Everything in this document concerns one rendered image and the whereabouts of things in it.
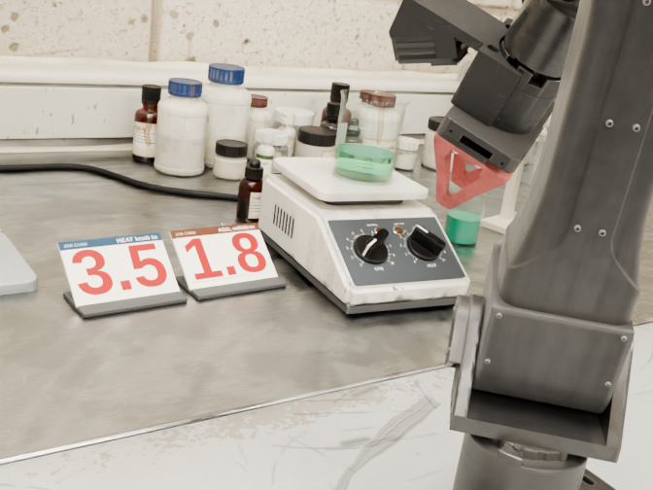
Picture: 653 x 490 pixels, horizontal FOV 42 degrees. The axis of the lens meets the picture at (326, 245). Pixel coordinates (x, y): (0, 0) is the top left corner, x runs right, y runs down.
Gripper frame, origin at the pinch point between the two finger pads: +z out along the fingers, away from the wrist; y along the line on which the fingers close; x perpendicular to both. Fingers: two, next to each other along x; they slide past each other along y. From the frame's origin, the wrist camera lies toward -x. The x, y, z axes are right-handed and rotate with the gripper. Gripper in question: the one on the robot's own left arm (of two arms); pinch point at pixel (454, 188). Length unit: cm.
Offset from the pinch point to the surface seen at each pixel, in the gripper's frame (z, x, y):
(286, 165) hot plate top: 10.1, -15.1, -1.4
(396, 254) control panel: 7.2, -1.1, 3.3
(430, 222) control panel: 7.3, -0.3, -3.1
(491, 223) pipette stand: 19.2, 4.8, -23.0
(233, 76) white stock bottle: 21.9, -32.5, -22.7
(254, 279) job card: 13.2, -10.4, 10.1
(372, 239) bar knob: 5.3, -3.4, 5.4
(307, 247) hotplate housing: 10.6, -8.2, 5.5
